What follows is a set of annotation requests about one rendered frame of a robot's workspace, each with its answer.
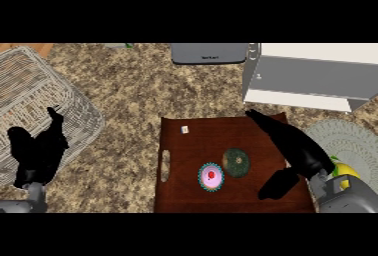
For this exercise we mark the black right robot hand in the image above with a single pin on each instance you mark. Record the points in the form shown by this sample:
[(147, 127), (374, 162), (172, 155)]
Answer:
[(296, 146)]

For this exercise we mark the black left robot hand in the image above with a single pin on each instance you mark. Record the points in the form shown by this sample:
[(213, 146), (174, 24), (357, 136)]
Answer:
[(41, 150)]

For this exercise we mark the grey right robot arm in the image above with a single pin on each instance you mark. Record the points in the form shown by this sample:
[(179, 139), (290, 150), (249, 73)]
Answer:
[(345, 195)]

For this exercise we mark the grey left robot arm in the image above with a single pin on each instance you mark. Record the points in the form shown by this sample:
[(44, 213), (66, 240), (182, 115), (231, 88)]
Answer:
[(27, 199)]

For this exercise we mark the dark green round squash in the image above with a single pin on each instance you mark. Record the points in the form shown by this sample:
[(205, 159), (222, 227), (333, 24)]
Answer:
[(237, 162)]

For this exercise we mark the brown wooden tray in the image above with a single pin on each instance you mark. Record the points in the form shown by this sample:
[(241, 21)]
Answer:
[(231, 166)]

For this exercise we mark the white and grey shelf unit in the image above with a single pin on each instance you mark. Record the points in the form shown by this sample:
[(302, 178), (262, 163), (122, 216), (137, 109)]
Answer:
[(311, 76)]

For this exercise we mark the pale round woven placemat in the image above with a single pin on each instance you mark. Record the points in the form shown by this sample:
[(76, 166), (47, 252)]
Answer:
[(349, 143)]

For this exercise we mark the pink frosted cupcake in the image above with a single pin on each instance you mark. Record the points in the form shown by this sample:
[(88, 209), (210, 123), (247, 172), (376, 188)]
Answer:
[(212, 177)]

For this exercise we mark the small white label tag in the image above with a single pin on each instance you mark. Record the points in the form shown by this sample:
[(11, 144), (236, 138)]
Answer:
[(185, 129)]

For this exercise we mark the dark grey appliance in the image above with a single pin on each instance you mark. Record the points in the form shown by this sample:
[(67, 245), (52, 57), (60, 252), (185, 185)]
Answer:
[(209, 53)]

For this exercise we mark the small green object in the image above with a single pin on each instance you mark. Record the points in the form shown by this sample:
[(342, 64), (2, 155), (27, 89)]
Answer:
[(129, 45)]

